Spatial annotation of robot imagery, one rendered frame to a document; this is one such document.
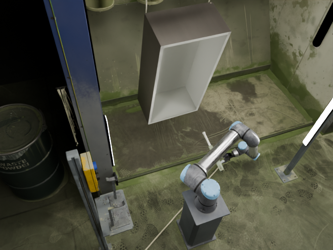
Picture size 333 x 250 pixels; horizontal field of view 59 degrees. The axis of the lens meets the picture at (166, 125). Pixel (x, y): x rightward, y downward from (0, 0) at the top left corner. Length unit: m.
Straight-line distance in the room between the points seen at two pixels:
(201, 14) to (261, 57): 2.28
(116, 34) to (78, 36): 2.15
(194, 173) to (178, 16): 1.24
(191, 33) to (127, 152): 1.70
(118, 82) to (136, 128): 0.64
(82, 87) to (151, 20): 0.82
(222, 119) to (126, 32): 1.64
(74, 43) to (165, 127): 2.24
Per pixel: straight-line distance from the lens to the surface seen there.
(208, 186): 2.32
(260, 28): 4.63
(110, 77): 3.84
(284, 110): 4.32
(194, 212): 2.51
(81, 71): 1.82
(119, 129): 3.70
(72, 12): 1.61
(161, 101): 3.36
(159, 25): 2.37
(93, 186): 1.79
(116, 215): 2.32
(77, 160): 1.59
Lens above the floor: 2.93
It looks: 51 degrees down
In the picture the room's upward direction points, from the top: 5 degrees clockwise
